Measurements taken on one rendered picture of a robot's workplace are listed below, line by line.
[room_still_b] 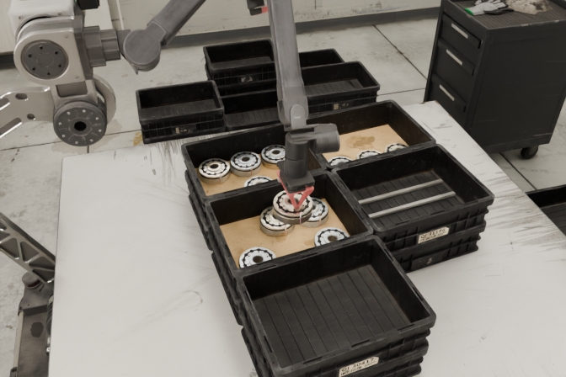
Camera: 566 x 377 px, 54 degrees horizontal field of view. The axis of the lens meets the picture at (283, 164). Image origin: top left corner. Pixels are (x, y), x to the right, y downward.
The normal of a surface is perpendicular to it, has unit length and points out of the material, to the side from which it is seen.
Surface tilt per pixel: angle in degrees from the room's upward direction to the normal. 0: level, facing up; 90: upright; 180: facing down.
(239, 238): 0
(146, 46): 54
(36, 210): 0
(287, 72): 48
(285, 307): 0
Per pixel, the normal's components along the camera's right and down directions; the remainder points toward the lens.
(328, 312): 0.00, -0.79
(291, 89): 0.16, 0.00
